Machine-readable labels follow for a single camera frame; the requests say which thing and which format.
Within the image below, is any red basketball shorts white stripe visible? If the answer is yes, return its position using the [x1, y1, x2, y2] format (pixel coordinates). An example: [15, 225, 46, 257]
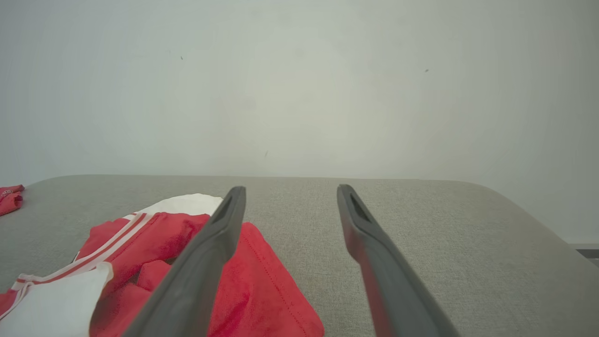
[0, 184, 25, 217]

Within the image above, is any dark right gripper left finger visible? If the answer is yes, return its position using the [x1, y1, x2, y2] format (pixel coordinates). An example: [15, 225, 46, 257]
[123, 186, 247, 337]

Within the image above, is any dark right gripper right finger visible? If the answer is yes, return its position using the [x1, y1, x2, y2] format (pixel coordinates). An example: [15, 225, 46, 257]
[337, 184, 462, 337]

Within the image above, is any dark grey baseboard strip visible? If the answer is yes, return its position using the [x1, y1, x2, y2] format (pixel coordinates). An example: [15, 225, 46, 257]
[569, 243, 599, 267]

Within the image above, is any red basketball jersey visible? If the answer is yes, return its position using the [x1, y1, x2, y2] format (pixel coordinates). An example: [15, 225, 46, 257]
[0, 193, 325, 337]

